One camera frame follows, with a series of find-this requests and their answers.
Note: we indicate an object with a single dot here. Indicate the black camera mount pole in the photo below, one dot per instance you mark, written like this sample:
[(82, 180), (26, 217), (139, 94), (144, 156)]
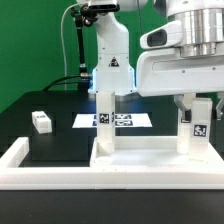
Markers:
[(84, 83)]

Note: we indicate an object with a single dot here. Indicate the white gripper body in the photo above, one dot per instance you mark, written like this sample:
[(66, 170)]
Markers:
[(162, 71)]

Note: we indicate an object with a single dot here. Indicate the white desk tabletop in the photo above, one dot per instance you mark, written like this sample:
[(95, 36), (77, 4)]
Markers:
[(149, 152)]

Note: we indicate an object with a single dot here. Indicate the black camera on mount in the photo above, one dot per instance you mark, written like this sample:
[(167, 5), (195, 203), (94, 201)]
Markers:
[(103, 8)]

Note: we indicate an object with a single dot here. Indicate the white U-shaped fence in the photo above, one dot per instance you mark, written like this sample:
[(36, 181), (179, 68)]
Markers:
[(14, 177)]

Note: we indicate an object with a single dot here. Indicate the AprilTag marker sheet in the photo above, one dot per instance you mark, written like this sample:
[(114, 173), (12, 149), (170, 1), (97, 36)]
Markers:
[(121, 120)]

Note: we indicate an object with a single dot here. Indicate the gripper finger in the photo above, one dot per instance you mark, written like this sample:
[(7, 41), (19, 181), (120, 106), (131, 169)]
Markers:
[(220, 105), (185, 112)]

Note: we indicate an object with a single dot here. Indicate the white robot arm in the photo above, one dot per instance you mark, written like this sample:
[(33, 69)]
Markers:
[(183, 56)]

